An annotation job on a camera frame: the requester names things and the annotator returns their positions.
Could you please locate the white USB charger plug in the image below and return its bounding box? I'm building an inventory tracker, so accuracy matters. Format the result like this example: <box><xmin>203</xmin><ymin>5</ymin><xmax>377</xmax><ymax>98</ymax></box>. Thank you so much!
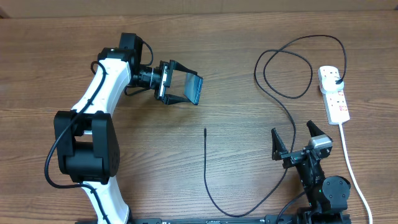
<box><xmin>319</xmin><ymin>74</ymin><xmax>345</xmax><ymax>94</ymax></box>

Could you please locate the Galaxy smartphone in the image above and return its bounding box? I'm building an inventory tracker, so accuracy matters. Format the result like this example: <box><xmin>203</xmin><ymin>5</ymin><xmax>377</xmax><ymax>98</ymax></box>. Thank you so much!
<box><xmin>184</xmin><ymin>73</ymin><xmax>203</xmax><ymax>105</ymax></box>

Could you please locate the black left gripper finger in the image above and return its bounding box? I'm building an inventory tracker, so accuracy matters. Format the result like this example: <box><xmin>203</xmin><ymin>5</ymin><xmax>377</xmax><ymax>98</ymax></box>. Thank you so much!
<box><xmin>163</xmin><ymin>94</ymin><xmax>190</xmax><ymax>105</ymax></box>
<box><xmin>170</xmin><ymin>60</ymin><xmax>197</xmax><ymax>75</ymax></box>

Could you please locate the white power strip cord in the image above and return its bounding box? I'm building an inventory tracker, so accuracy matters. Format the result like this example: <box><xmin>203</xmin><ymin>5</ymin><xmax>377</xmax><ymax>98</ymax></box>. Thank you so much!
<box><xmin>338</xmin><ymin>123</ymin><xmax>374</xmax><ymax>224</ymax></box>

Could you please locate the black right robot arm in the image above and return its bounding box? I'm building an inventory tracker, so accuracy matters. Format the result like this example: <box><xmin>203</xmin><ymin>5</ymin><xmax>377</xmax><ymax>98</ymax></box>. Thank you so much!
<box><xmin>264</xmin><ymin>121</ymin><xmax>351</xmax><ymax>224</ymax></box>

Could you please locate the black charger cable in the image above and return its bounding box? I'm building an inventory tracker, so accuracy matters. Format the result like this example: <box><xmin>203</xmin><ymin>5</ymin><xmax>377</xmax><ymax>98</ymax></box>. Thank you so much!
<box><xmin>203</xmin><ymin>34</ymin><xmax>348</xmax><ymax>218</ymax></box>

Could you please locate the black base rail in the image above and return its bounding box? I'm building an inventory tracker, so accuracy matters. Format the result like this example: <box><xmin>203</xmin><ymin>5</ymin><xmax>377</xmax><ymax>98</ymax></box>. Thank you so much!
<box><xmin>74</xmin><ymin>214</ymin><xmax>352</xmax><ymax>224</ymax></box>

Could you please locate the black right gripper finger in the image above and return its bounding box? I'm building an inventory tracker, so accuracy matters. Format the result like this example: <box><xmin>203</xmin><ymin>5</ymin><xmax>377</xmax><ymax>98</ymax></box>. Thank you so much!
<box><xmin>307</xmin><ymin>120</ymin><xmax>325</xmax><ymax>137</ymax></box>
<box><xmin>271</xmin><ymin>128</ymin><xmax>288</xmax><ymax>161</ymax></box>

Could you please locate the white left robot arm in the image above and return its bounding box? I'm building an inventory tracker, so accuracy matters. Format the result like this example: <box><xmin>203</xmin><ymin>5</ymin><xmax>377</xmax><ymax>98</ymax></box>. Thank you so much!
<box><xmin>44</xmin><ymin>33</ymin><xmax>203</xmax><ymax>223</ymax></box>

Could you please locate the white power strip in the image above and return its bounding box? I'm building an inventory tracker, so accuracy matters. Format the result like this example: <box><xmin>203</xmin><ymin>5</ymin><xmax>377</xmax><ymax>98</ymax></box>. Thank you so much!
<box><xmin>317</xmin><ymin>65</ymin><xmax>351</xmax><ymax>126</ymax></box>

